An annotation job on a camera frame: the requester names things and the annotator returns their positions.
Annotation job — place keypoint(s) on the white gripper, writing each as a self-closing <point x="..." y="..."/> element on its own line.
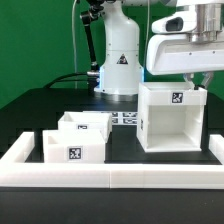
<point x="195" y="51"/>

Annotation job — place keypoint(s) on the white drawer cabinet frame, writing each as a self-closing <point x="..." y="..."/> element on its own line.
<point x="170" y="117"/>

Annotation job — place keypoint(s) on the white front drawer box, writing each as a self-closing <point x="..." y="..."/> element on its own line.
<point x="73" y="146"/>

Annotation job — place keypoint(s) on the white drawer box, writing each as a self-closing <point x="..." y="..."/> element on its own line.
<point x="87" y="120"/>
<point x="73" y="146"/>

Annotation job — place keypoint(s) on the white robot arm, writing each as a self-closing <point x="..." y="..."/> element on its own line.
<point x="121" y="71"/>

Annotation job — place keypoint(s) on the white rear drawer box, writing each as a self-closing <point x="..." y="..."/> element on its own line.
<point x="87" y="120"/>

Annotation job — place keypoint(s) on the white fiducial marker sheet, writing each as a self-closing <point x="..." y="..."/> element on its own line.
<point x="118" y="117"/>

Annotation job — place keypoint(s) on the white U-shaped border fence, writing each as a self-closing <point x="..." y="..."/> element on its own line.
<point x="15" y="171"/>

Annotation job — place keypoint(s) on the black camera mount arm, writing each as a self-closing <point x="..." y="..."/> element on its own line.
<point x="87" y="17"/>

